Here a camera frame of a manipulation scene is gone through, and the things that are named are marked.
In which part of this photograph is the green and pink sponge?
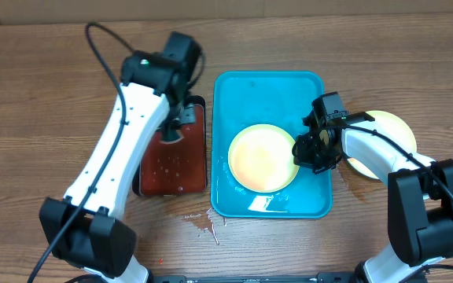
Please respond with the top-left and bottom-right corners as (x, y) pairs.
(160, 129), (183, 144)

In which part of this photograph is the yellow plate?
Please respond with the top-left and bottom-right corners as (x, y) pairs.
(347, 110), (417, 180)
(227, 124), (300, 193)

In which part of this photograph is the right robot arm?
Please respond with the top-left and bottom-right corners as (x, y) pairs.
(293, 111), (453, 282)

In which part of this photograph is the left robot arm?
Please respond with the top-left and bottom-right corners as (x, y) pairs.
(28, 51), (205, 282)

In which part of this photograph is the black tray with red water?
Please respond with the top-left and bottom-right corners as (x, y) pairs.
(131, 96), (208, 196)

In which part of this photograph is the teal plastic tray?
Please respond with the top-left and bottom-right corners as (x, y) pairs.
(210, 71), (333, 219)

